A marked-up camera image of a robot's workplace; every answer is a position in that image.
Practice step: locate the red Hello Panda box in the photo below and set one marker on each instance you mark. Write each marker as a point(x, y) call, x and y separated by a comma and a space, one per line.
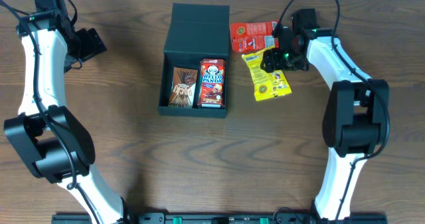
point(211, 93)

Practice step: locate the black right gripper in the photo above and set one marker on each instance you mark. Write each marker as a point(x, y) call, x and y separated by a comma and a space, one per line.
point(271, 57)

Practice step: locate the yellow snack packet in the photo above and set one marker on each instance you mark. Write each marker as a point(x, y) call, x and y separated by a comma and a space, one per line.
point(266, 85)

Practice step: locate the brown Pocky box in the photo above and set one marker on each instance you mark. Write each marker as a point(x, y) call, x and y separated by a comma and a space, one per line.
point(183, 87)

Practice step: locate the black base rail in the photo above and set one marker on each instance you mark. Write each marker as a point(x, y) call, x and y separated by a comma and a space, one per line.
point(219, 218)

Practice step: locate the dark green open box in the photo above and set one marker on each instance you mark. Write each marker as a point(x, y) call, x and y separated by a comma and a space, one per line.
point(196, 32)

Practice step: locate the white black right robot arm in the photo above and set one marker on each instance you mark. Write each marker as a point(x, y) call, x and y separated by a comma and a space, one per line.
point(355, 125)

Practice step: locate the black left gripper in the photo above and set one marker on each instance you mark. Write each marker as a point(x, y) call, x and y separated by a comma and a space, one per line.
point(93, 45)

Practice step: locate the red snack packet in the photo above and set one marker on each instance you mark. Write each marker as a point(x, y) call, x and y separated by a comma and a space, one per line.
point(250, 37)

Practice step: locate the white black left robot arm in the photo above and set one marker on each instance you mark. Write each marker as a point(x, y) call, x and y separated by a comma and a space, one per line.
point(48, 138)

